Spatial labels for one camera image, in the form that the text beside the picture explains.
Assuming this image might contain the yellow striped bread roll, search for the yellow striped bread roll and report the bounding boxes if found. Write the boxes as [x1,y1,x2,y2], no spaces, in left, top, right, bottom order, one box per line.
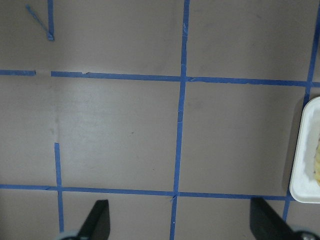
[313,142,320,185]

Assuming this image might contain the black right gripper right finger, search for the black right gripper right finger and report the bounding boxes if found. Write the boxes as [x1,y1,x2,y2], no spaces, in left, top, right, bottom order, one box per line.
[250,197,295,240]

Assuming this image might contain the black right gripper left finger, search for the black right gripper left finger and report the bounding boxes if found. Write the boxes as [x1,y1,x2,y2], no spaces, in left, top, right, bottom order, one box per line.
[76,199,111,240]

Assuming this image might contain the white rectangular tray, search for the white rectangular tray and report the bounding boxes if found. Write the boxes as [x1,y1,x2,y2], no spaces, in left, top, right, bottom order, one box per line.
[289,97,320,204]

